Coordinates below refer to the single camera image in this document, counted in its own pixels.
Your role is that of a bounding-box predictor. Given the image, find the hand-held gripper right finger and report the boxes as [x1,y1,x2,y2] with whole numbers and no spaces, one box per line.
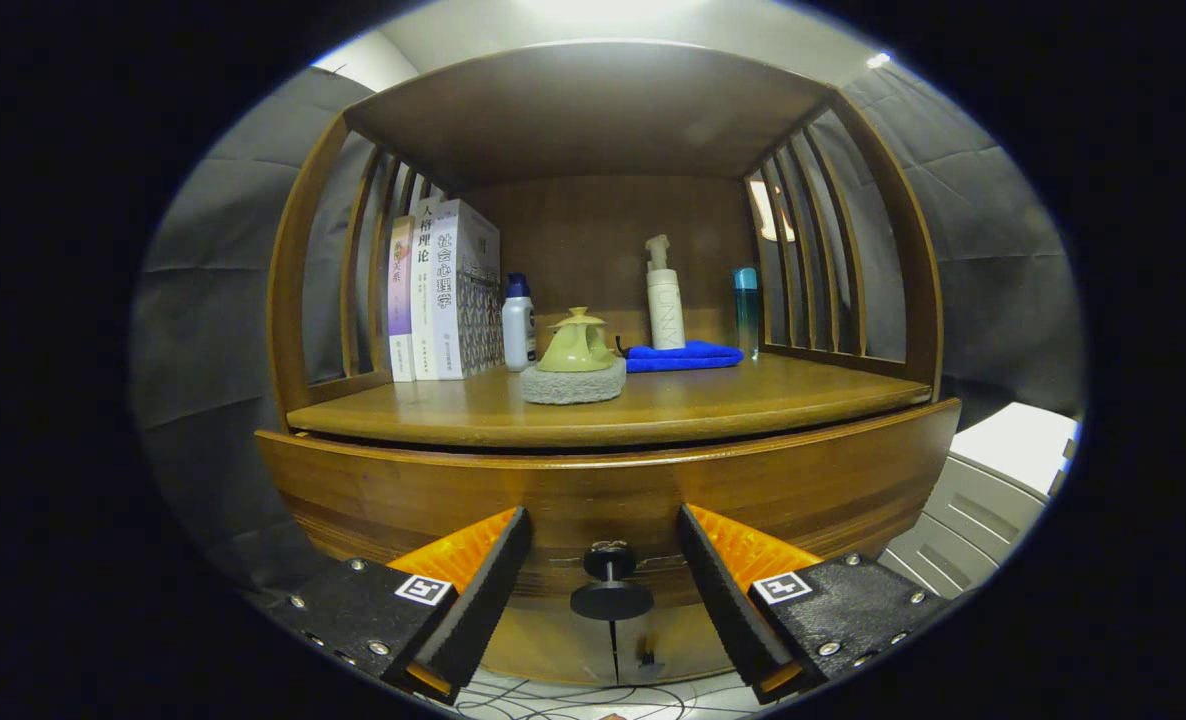
[675,502,955,704]

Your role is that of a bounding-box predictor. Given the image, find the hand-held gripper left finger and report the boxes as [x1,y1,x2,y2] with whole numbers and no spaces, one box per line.
[253,505,535,704]

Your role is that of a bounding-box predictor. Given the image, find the wooden drawer with black knob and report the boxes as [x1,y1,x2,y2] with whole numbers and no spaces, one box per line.
[253,398,964,622]

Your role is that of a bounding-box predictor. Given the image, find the wooden cabinet door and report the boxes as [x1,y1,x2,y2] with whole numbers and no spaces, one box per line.
[613,600,730,687]
[478,600,617,687]

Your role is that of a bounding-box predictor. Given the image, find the wooden countertop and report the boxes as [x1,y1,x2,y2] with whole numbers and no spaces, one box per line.
[286,350,934,449]

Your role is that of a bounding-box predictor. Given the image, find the brown wooden cabinet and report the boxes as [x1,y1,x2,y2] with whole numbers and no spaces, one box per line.
[253,38,964,691]

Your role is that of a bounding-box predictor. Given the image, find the blue folded cloth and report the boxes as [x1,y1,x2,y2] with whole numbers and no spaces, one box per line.
[625,340,746,374]

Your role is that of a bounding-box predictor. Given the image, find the white bottle with blue cap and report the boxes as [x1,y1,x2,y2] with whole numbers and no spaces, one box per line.
[501,272,538,373]

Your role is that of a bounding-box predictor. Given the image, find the clear bottle with teal cap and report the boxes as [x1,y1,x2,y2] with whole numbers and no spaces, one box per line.
[733,267,761,360]

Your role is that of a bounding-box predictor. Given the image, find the white pump bottle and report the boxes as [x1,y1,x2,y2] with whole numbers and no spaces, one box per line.
[645,235,688,351]

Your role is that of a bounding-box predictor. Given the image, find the white spine book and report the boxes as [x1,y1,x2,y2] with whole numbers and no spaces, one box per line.
[411,196,445,382]

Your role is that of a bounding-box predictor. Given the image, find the purple spine book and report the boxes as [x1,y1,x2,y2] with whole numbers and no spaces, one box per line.
[389,215,418,383]

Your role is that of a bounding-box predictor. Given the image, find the white patterned cover book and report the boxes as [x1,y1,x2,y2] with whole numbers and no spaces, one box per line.
[431,199,505,381]

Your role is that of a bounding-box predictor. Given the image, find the large ceiling light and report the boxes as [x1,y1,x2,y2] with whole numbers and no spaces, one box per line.
[523,0,696,21]

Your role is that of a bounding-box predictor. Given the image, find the black floor cables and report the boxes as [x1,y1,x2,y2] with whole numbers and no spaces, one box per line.
[453,668,756,720]

